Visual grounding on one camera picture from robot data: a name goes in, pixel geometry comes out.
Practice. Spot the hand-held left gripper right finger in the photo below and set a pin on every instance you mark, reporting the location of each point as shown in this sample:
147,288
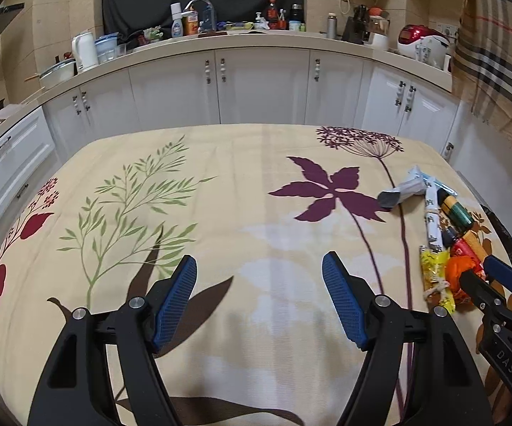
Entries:
342,301

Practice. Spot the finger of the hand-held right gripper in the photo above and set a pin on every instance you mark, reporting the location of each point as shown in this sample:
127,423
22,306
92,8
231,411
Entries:
502,273
478,288

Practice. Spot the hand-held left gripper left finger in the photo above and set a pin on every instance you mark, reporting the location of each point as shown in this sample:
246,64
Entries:
176,301

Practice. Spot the bin with black liner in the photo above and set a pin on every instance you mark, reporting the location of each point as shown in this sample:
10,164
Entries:
511,248

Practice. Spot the small orange plastic bag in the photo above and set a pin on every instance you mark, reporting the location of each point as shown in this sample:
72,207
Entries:
458,270

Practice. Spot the amber glass bottle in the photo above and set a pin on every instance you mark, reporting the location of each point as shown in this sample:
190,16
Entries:
475,244

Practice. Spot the red label bottle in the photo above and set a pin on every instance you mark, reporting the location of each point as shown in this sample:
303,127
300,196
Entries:
462,248

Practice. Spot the yellow snack wrapper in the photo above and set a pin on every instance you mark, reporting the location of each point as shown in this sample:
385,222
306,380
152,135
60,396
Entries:
433,270

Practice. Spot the green glass bottle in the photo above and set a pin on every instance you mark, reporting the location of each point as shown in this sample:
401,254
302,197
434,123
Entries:
455,213

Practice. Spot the white blue packet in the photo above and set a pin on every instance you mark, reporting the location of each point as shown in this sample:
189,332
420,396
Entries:
432,226

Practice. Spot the grey squeezed tube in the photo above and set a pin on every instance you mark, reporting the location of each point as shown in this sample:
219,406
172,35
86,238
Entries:
404,188

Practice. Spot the white tall panelled cabinet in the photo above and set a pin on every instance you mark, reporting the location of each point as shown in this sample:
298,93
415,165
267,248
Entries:
482,151

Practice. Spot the floral tablecloth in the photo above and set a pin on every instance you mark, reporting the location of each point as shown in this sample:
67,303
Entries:
238,186

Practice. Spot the white kitchen base cabinets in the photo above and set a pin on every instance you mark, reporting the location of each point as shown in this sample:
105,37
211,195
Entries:
265,88

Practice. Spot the plaid scarf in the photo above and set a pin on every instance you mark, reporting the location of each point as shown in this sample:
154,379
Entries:
495,44

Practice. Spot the red white rice cooker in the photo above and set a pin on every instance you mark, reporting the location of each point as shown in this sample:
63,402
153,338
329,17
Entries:
420,40

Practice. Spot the white bowl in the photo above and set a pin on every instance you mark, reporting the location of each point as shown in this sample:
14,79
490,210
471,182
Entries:
58,75

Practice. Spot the white electric kettle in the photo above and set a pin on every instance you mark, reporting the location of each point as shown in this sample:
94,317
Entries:
85,53

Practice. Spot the white juicer jug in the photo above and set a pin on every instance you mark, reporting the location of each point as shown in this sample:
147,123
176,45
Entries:
378,37

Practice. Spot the steel thermos bottle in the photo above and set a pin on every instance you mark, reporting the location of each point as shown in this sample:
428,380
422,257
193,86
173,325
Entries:
331,26

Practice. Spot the black knife block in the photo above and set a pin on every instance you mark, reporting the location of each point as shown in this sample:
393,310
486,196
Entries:
354,26

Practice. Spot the white dish soap bottle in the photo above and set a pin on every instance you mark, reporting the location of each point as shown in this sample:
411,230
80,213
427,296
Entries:
177,24

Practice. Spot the orange detergent bottle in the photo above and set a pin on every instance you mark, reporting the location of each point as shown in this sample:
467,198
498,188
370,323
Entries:
191,24

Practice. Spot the yellow blue cloth pack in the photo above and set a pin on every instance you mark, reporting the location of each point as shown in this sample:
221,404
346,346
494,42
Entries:
240,26

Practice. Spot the black lidded flask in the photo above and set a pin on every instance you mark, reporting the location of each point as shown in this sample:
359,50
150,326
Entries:
296,20

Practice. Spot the white pump bottle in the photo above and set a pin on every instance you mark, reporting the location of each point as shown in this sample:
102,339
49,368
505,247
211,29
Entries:
261,22

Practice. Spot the dark sauce bottle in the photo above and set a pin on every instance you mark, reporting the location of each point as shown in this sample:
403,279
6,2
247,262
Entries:
273,15

